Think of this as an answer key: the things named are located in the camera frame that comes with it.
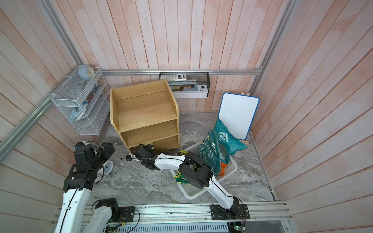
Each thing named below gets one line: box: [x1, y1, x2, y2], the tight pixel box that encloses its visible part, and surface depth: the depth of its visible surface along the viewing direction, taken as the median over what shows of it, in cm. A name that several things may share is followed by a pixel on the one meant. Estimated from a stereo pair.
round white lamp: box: [77, 64, 95, 81], surface depth 82 cm
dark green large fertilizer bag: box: [197, 129, 222, 177], surface depth 69 cm
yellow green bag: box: [173, 171, 190, 185], surface depth 76 cm
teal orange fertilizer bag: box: [213, 117, 248, 177], surface depth 74 cm
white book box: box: [167, 81, 209, 99], surface depth 96 cm
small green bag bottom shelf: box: [176, 150, 188, 156], surface depth 83 cm
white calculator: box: [160, 73, 187, 81], surface depth 92 cm
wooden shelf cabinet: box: [110, 79, 180, 154], surface depth 83 cm
